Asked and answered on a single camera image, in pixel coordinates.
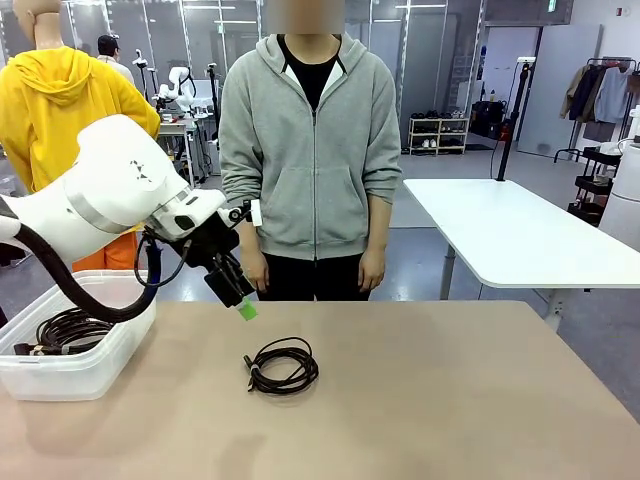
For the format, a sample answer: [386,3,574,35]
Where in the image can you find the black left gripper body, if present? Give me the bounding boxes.
[171,211,243,272]

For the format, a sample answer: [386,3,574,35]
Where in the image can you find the black cable with grey tie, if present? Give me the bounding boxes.
[242,335,321,397]

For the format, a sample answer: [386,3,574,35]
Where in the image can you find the person's right forearm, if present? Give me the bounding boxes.
[218,162,265,251]

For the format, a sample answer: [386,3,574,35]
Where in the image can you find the person's left forearm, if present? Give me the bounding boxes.
[361,168,404,254]

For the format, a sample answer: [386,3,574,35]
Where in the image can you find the person's right hand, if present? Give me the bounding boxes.
[242,246,272,291]

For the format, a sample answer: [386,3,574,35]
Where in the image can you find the person's left hand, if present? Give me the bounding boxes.
[358,248,387,293]

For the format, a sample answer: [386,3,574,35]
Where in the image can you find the orange pants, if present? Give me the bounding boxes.
[73,230,140,274]

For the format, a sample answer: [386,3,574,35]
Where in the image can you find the background workbench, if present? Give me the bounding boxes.
[157,115,221,189]

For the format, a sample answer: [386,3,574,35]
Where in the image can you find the person in grey hoodie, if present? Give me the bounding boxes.
[218,0,404,302]

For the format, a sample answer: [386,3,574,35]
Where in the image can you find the black tripod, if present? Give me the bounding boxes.
[206,62,225,152]

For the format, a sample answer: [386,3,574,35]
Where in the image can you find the clear plastic storage container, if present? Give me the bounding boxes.
[0,269,158,402]

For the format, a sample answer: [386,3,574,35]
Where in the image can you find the yellow hoodie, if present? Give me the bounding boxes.
[0,44,162,197]

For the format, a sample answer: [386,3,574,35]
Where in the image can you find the background person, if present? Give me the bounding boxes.
[96,33,139,87]

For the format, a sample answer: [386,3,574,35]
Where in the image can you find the wooden shoe rack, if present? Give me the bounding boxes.
[408,115,472,157]

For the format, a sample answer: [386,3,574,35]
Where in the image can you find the white side table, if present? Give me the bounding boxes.
[402,177,640,332]

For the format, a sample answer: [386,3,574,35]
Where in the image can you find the beige mannequin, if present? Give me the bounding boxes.
[12,0,65,52]

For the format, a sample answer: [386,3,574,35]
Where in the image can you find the black bags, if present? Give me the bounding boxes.
[471,98,512,140]

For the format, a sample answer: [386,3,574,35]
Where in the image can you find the black pole with white top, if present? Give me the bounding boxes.
[491,55,537,183]

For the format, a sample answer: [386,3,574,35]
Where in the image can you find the black utility cart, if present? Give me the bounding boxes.
[566,144,624,227]

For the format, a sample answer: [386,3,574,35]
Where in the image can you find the beige hanging coat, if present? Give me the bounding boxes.
[558,64,587,122]

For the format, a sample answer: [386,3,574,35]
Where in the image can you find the navy hanging jacket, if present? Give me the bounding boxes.
[569,64,609,124]

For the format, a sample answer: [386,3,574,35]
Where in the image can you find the light blue hanging shirt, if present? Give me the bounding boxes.
[594,67,632,124]

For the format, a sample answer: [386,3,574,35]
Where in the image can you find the black clothes rack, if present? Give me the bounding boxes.
[553,55,640,162]

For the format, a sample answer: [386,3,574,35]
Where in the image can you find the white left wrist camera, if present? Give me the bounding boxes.
[228,198,264,228]

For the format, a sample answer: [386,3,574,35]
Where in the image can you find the thin black left camera cable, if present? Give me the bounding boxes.
[133,233,194,289]

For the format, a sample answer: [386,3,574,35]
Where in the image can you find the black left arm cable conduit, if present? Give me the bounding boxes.
[0,208,157,325]

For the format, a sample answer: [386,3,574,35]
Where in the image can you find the camera on black stand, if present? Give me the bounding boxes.
[131,48,161,109]

